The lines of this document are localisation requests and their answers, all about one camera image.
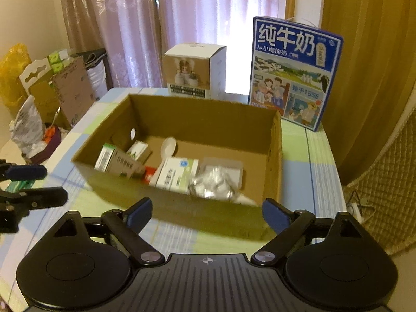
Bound checked cloth desktop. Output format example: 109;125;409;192
0;86;348;300

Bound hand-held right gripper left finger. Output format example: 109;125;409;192
53;197;166;265

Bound silver white plastic bag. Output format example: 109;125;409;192
10;95;44;158

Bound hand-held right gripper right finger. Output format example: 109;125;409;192
252;198;363;265

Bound plain brown carton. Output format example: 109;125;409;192
29;80;70;129

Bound brown printed carton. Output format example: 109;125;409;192
52;55;95;127

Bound white cutout cardboard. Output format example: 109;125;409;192
19;57;54;88

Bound white green plant medicine box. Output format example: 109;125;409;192
94;144;146;180

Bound silver foil pouch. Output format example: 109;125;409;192
189;166;242;201

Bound pink sheer curtain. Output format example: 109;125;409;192
58;0;281;96

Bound small red packet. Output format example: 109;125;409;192
142;166;159;184

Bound green tissue packs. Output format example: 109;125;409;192
48;48;70;72

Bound brown cardboard box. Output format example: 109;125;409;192
71;94;283;242

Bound white product box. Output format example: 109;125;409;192
162;43;227;100

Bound wooden post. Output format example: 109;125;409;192
284;0;297;22

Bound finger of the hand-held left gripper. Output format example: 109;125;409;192
0;187;68;209
0;159;48;181

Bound white spoon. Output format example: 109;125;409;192
161;137;178;164

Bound golden brown curtain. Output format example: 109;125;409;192
320;0;416;186

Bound white power strip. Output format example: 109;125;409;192
346;201;363;220

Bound white shopping bag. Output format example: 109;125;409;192
76;49;108;100

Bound dark purple container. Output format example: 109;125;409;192
31;127;62;165

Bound green packet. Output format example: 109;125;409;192
6;177;36;192

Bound blue milk carton box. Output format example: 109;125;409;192
247;16;344;133

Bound small green striped box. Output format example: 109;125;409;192
127;141;152;162

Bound wicker chair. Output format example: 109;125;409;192
341;109;416;257

